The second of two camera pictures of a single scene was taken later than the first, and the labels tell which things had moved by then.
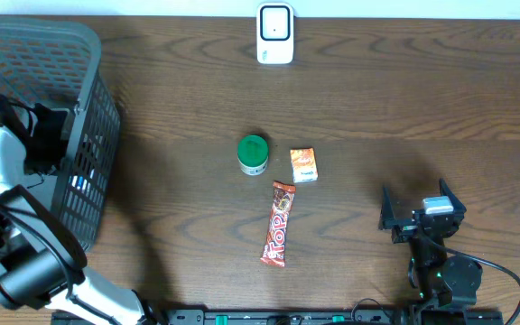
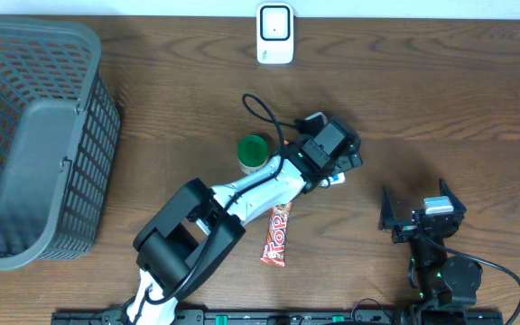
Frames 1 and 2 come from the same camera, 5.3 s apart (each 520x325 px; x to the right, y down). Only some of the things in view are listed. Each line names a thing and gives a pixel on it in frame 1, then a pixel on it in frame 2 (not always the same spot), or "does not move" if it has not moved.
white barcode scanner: (274, 32) does not move
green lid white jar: (253, 154) does not move
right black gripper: (405, 227) does not move
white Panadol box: (80, 182) to (338, 178)
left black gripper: (53, 146) to (350, 148)
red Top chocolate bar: (273, 247) does not move
